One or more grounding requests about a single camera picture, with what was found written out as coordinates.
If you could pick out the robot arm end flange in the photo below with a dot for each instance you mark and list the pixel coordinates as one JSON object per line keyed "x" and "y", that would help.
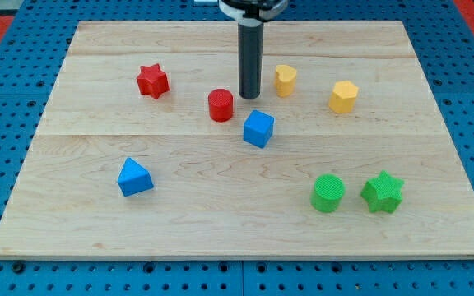
{"x": 259, "y": 10}

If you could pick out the red star block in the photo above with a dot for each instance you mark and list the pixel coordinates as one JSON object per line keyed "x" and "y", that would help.
{"x": 152, "y": 81}

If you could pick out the green star block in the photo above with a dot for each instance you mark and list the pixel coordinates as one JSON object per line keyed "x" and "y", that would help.
{"x": 383, "y": 193}

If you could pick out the blue cube block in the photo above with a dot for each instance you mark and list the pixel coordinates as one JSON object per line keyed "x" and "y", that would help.
{"x": 258, "y": 128}

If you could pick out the red cylinder block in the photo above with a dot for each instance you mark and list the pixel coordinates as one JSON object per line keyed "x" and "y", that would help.
{"x": 221, "y": 105}

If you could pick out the yellow heart block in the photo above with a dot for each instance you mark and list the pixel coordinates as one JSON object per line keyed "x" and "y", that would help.
{"x": 285, "y": 79}

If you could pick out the wooden board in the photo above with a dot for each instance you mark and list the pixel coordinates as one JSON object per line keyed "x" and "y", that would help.
{"x": 215, "y": 196}

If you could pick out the green cylinder block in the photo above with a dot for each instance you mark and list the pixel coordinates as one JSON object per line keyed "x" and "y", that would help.
{"x": 327, "y": 193}

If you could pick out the blue triangular prism block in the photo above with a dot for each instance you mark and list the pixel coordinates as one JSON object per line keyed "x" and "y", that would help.
{"x": 134, "y": 178}

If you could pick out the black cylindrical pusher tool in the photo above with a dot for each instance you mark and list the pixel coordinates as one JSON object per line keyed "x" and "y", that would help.
{"x": 250, "y": 51}

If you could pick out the yellow hexagon block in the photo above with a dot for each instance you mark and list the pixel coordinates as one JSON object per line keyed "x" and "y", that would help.
{"x": 343, "y": 97}

